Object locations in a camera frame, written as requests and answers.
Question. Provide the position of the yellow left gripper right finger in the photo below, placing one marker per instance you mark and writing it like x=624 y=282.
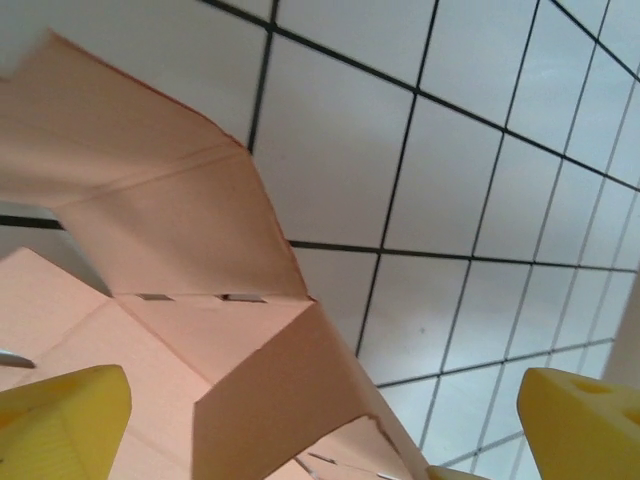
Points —
x=585 y=430

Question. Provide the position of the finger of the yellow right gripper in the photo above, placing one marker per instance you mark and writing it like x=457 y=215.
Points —
x=447 y=475

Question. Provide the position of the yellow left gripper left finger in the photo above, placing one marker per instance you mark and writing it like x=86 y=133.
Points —
x=60 y=425

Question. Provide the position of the pink cloth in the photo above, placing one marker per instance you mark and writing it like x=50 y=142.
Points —
x=190 y=225

